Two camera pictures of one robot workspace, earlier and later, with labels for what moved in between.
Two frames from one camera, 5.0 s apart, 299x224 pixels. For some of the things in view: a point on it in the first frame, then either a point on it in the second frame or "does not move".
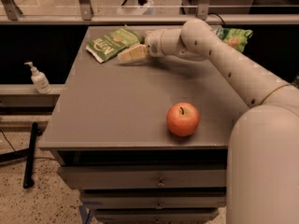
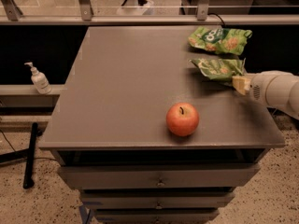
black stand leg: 28,153 does not move
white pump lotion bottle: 39,79 does not move
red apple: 182,119 does not move
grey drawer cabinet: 146,142 does not move
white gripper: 153,43 to 257,88
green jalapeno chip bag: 107,46 to 220,68
